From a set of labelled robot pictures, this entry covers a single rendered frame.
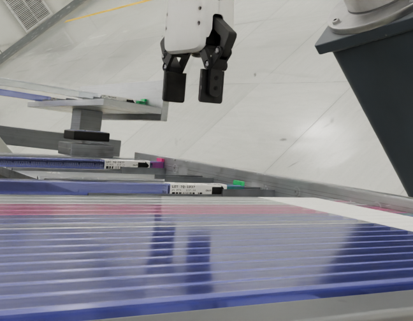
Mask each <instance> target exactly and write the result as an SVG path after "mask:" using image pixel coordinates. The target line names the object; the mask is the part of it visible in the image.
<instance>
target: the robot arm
mask: <svg viewBox="0 0 413 321"><path fill-rule="evenodd" d="M411 12H413V0H339V2H338V3H337V4H336V5H335V6H334V7H333V8H332V10H331V11H330V13H329V15H328V18H327V24H328V26H329V27H330V29H331V31H332V32H334V33H336V34H357V33H361V32H365V31H369V30H372V29H375V28H378V27H381V26H383V25H386V24H388V23H391V22H393V21H395V20H397V19H399V18H402V17H404V16H406V15H407V14H409V13H411ZM233 24H234V0H168V9H167V14H166V25H165V34H164V38H163V39H162V40H161V42H160V46H161V51H162V57H161V58H162V60H163V71H164V78H163V96H162V100H163V101H167V102H174V103H183V102H184V101H185V84H186V75H187V73H183V72H184V69H185V67H186V65H187V62H188V60H189V57H190V56H191V55H192V56H193V57H197V58H200V57H201V59H202V61H203V65H204V67H205V69H200V78H199V94H198V101H199V102H202V103H215V104H221V103H222V95H223V86H224V72H225V70H227V68H228V63H227V61H228V60H229V58H230V57H231V54H232V50H231V49H232V48H233V45H234V43H235V40H236V37H237V33H236V32H235V31H234V30H233ZM177 57H180V58H181V59H180V61H178V59H177Z"/></svg>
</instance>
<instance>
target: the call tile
mask: <svg viewBox="0 0 413 321"><path fill-rule="evenodd" d="M64 138H66V139H73V140H84V141H105V142H109V140H110V133H108V132H88V131H72V130H67V129H65V130H64Z"/></svg>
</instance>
